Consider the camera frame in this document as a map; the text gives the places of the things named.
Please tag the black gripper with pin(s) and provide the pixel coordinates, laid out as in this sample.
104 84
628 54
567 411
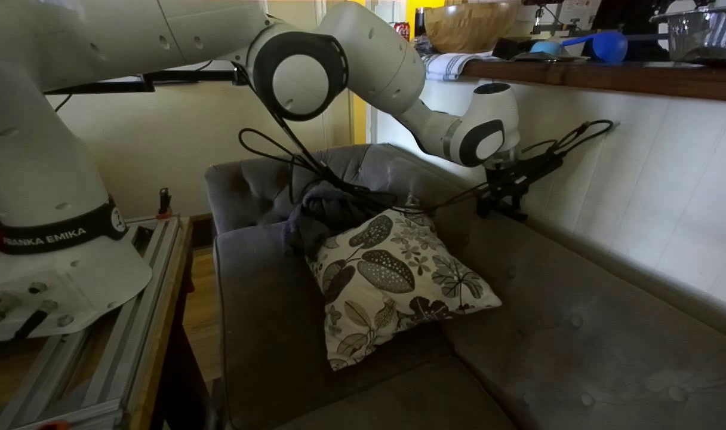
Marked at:
510 183

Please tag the wooden counter shelf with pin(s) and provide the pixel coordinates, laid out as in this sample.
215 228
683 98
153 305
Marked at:
618 80

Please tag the striped dish towel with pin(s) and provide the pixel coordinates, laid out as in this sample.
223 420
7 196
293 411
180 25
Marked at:
450 64

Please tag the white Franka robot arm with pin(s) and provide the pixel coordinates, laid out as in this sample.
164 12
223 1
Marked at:
29 159

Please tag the wooden table with aluminium rails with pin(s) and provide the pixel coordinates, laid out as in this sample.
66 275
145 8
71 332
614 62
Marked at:
151 334

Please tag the blue plastic ladle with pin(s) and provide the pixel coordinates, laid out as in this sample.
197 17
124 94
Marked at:
603 45

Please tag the small dark clamp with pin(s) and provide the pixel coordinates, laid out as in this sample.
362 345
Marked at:
165 204

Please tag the white floral throw pillow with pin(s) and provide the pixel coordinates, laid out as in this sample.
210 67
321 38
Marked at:
394 287

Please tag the dark blue cloth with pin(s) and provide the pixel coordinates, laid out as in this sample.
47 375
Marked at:
330 216

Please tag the red can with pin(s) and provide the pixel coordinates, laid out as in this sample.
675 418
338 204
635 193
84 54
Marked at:
403 30

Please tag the grey-brown fabric couch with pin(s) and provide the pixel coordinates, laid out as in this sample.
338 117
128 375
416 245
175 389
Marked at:
586 342

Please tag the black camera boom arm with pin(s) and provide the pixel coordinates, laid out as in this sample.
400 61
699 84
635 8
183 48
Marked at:
173 78

